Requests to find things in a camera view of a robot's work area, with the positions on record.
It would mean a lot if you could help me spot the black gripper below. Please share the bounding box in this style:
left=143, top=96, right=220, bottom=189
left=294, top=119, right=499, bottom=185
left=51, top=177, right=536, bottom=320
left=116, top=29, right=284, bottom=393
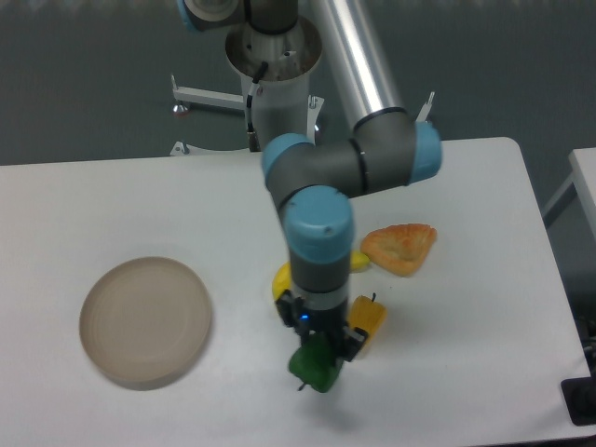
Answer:
left=276, top=290, right=368, bottom=362

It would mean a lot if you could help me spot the green toy pepper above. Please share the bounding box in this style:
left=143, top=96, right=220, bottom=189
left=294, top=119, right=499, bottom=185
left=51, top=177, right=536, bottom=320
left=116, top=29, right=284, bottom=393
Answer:
left=288, top=332, right=344, bottom=393

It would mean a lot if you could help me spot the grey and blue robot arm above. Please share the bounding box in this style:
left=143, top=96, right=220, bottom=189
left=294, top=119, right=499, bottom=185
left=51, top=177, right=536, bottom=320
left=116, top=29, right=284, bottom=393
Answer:
left=178, top=1, right=442, bottom=361

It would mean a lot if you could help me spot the yellow toy pepper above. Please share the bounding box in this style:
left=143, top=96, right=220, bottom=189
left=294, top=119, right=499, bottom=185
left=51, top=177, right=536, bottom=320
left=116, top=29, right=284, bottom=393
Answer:
left=347, top=295, right=387, bottom=359

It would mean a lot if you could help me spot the yellow toy banana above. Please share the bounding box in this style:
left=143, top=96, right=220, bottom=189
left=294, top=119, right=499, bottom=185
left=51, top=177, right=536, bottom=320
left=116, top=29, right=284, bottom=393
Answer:
left=271, top=251, right=371, bottom=301

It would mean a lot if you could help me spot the orange toy croissant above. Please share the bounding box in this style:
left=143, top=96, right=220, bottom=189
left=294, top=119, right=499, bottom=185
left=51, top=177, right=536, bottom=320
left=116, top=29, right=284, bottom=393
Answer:
left=360, top=223, right=438, bottom=278

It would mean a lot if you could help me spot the beige round plate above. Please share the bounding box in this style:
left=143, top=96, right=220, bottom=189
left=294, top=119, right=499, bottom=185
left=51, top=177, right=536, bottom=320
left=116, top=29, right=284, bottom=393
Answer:
left=79, top=257, right=212, bottom=391

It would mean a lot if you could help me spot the black device at edge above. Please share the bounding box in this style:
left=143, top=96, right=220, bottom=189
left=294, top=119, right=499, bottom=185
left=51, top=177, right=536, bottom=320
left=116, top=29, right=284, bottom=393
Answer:
left=561, top=377, right=595, bottom=427

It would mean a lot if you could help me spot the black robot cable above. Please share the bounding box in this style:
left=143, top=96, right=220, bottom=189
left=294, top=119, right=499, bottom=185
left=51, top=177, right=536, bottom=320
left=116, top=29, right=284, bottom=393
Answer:
left=245, top=61, right=270, bottom=153

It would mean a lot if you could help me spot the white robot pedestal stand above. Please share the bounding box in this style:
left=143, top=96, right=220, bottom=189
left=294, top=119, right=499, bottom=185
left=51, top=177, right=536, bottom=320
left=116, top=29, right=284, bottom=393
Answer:
left=168, top=20, right=437, bottom=157

